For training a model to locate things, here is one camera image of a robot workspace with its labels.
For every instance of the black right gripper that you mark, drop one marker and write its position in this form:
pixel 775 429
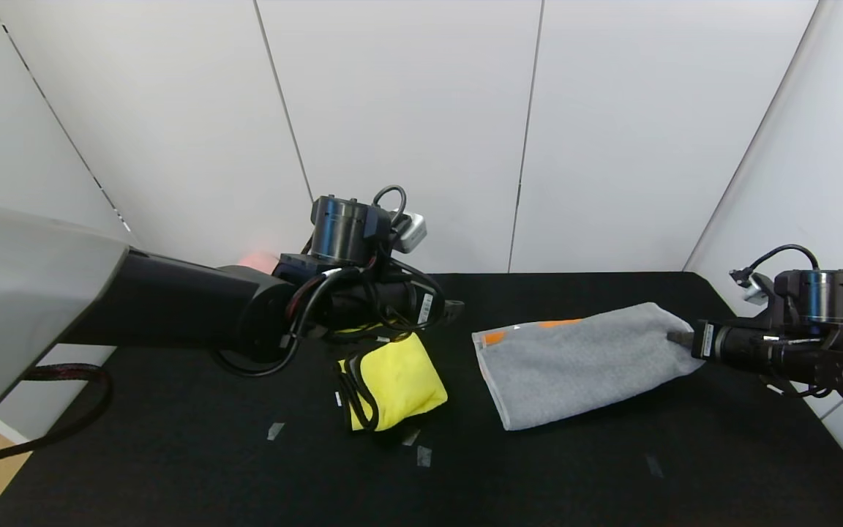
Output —
pixel 704 339

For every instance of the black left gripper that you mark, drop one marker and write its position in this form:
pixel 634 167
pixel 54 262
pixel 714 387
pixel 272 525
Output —
pixel 426 308

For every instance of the yellow microfiber towel black trim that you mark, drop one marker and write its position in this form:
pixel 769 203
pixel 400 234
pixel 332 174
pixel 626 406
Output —
pixel 399 380

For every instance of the grey terry towel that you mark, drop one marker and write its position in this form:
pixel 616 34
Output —
pixel 582 366

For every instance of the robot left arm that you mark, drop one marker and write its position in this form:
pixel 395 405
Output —
pixel 99 293

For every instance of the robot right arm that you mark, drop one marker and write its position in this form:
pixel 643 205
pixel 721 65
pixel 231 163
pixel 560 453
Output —
pixel 824 300

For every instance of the small clear tape piece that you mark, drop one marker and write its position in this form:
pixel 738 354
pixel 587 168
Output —
pixel 411 438

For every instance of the pink plush peach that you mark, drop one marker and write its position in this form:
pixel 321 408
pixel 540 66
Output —
pixel 259 260

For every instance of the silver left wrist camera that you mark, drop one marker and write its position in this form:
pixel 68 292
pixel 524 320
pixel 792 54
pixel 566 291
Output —
pixel 413 231

